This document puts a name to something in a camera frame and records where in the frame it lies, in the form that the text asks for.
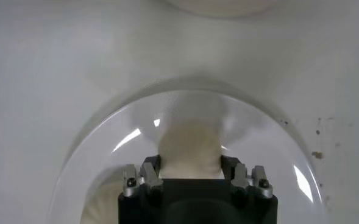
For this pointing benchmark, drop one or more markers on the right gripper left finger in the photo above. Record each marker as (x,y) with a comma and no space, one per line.
(148,178)

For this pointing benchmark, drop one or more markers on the white round plate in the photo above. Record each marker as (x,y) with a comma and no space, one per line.
(258,146)

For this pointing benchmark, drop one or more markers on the white electric cooker base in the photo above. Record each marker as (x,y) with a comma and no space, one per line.
(222,6)

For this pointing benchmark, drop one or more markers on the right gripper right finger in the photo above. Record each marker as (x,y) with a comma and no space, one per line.
(240,178)

